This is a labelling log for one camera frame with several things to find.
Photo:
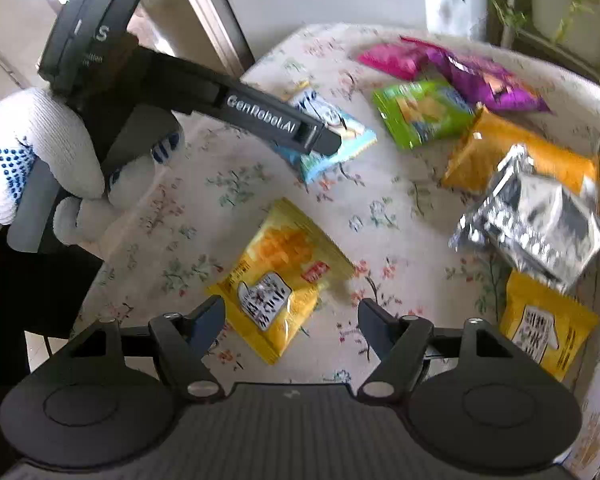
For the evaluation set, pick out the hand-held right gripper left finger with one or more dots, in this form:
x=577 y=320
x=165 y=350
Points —
x=207 y=322

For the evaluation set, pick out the yellow snack packet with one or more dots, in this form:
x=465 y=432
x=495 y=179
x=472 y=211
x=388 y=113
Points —
x=535 y=320
x=280 y=260

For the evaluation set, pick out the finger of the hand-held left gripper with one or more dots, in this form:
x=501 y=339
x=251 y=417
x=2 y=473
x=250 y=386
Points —
x=327 y=141

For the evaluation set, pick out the green snack packet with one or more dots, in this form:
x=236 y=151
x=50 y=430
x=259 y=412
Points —
x=420 y=115

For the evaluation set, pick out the floral tablecloth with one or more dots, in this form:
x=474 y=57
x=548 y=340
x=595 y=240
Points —
x=220 y=185

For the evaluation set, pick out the light blue snack packet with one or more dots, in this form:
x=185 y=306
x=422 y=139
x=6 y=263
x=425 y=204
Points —
x=354 y=132

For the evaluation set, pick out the purple snack packet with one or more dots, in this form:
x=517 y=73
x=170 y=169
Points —
x=485 y=82

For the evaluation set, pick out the person's left hand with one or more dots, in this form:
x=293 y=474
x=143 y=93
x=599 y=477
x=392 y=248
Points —
x=55 y=150

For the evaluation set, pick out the white metal plant stand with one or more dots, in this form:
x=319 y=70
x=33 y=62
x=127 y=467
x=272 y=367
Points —
x=540 y=40

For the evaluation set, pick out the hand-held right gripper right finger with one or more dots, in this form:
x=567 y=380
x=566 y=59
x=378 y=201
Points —
x=375 y=325

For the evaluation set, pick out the orange snack packet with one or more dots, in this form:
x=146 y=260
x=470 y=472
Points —
x=480 y=155

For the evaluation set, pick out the white door frame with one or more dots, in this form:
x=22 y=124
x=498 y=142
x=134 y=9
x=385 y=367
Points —
x=205 y=10

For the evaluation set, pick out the pink snack packet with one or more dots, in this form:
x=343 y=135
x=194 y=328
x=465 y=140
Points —
x=392 y=60

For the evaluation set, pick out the white cabinet green print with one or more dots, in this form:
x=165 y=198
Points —
x=330 y=10

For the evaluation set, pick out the silver foil snack packet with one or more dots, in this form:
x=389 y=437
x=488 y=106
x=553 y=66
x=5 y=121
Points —
x=540 y=220

